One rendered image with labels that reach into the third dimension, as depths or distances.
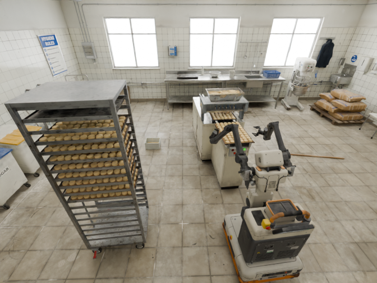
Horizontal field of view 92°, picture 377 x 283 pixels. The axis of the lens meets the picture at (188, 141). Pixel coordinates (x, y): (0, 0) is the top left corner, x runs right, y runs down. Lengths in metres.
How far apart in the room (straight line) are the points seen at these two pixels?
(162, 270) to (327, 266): 1.79
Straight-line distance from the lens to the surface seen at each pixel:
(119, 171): 1.72
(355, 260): 3.08
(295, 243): 2.10
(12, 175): 3.71
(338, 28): 7.36
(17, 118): 1.61
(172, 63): 6.04
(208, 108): 3.01
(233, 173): 2.84
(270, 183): 1.87
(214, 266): 2.43
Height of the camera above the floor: 2.23
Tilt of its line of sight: 33 degrees down
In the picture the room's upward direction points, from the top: straight up
